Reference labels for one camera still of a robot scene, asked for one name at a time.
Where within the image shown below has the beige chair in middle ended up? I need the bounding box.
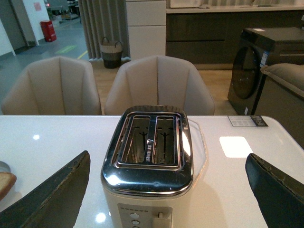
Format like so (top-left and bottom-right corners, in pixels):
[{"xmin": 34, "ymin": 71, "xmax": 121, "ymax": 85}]
[{"xmin": 104, "ymin": 56, "xmax": 215, "ymax": 115}]

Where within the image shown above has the dark front-load washing machine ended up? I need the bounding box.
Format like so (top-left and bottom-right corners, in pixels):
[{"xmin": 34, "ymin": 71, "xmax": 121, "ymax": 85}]
[{"xmin": 228, "ymin": 27, "xmax": 304, "ymax": 115}]

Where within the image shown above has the label sticker on table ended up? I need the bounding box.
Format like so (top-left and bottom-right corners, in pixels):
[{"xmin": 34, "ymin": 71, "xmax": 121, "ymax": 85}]
[{"xmin": 228, "ymin": 115, "xmax": 268, "ymax": 127}]

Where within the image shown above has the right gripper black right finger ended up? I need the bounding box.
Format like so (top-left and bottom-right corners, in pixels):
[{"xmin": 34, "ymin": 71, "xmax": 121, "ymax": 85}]
[{"xmin": 245, "ymin": 153, "xmax": 304, "ymax": 228}]

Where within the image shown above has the grey sofa armrest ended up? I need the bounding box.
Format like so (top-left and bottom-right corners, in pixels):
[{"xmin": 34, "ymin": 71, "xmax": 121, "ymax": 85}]
[{"xmin": 255, "ymin": 63, "xmax": 304, "ymax": 147}]

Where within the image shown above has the slice of bread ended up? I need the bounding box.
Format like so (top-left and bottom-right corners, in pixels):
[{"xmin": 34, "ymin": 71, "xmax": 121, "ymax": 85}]
[{"xmin": 0, "ymin": 172, "xmax": 17, "ymax": 200}]

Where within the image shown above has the dark kitchen counter cabinet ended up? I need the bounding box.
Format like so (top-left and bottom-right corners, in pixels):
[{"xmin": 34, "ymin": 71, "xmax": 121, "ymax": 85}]
[{"xmin": 166, "ymin": 9, "xmax": 304, "ymax": 65}]

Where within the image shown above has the grey curtain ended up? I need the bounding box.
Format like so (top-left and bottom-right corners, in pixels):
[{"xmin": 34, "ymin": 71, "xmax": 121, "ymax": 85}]
[{"xmin": 78, "ymin": 0, "xmax": 130, "ymax": 59}]

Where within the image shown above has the beige chair on left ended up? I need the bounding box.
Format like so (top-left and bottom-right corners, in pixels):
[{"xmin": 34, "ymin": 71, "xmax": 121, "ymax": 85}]
[{"xmin": 1, "ymin": 56, "xmax": 102, "ymax": 115}]

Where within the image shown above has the red box on floor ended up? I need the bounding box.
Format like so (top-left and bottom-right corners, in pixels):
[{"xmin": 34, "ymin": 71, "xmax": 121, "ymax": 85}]
[{"xmin": 40, "ymin": 20, "xmax": 57, "ymax": 42}]

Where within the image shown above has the beige chair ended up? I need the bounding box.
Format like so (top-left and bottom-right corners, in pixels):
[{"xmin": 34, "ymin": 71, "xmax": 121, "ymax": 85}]
[
  {"xmin": 104, "ymin": 56, "xmax": 215, "ymax": 115},
  {"xmin": 1, "ymin": 56, "xmax": 102, "ymax": 115}
]

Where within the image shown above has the grey round plate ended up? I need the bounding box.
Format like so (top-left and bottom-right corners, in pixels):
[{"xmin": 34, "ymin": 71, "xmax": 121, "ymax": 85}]
[{"xmin": 0, "ymin": 161, "xmax": 11, "ymax": 172}]

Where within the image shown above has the white chrome two-slot toaster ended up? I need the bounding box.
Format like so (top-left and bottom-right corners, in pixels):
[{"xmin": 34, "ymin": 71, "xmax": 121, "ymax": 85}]
[{"xmin": 101, "ymin": 105, "xmax": 194, "ymax": 228}]

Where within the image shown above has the white tall cabinet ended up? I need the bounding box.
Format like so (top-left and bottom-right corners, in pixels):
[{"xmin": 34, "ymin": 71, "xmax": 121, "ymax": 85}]
[{"xmin": 125, "ymin": 0, "xmax": 166, "ymax": 60}]

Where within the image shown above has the woven laundry basket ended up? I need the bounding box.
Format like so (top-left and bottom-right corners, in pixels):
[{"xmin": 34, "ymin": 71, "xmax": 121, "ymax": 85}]
[{"xmin": 100, "ymin": 37, "xmax": 123, "ymax": 69}]

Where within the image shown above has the white microwave on counter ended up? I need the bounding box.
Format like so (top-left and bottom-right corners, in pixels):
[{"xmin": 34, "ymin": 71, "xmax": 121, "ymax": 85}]
[{"xmin": 170, "ymin": 0, "xmax": 201, "ymax": 9}]

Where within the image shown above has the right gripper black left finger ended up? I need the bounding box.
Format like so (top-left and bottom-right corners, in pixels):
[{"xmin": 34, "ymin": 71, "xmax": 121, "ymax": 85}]
[{"xmin": 0, "ymin": 151, "xmax": 91, "ymax": 228}]

